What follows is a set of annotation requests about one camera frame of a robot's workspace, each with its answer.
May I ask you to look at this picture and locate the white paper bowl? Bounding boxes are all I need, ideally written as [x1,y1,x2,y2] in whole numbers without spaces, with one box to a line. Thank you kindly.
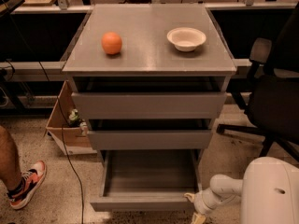
[166,27,206,52]

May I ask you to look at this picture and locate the black cable on floor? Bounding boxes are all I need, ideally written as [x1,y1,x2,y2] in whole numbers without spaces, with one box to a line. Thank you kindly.
[0,0,85,224]

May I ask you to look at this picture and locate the black office chair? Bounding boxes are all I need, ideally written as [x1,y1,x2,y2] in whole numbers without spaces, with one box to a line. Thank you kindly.
[217,4,299,161]

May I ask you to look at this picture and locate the grey middle drawer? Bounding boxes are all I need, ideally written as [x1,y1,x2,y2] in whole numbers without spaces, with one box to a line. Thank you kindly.
[88,130,212,150]

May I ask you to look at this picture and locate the person's bare leg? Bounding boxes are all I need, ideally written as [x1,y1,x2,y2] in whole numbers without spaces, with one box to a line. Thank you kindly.
[0,126,21,190]

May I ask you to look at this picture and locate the grey drawer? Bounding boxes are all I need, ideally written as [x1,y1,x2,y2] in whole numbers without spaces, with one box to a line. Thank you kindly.
[88,130,212,150]
[91,149,202,212]
[72,92,226,119]

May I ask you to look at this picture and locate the grey top drawer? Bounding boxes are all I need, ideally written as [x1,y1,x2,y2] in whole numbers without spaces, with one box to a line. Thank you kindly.
[72,92,226,119]

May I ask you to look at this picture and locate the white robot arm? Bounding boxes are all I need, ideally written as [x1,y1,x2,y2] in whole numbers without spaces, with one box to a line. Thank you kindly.
[185,157,299,224]

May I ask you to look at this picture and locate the grey bottom drawer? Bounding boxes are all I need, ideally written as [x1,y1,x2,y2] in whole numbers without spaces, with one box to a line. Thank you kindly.
[91,149,202,212]

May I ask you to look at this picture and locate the orange white sneaker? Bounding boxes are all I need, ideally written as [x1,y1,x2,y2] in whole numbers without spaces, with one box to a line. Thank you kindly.
[7,161,47,210]

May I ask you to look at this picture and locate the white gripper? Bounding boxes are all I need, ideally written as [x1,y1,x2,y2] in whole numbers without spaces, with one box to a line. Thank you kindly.
[184,188,223,224]

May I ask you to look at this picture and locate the cardboard box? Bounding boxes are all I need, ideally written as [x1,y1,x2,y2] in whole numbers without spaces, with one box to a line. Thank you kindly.
[46,81,95,155]

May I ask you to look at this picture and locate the orange fruit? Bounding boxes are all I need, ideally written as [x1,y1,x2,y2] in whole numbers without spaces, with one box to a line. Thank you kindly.
[101,32,122,55]

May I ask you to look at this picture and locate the green white item in box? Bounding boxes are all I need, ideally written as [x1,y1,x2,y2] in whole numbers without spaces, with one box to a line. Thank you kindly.
[68,109,80,126]

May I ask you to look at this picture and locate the grey drawer cabinet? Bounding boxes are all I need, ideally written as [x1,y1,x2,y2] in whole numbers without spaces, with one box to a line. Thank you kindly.
[62,3,237,175]

